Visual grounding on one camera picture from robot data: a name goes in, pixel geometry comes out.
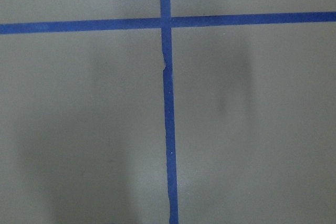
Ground blue tape strip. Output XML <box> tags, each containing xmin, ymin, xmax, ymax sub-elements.
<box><xmin>0</xmin><ymin>11</ymin><xmax>336</xmax><ymax>36</ymax></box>
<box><xmin>159</xmin><ymin>0</ymin><xmax>180</xmax><ymax>224</ymax></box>

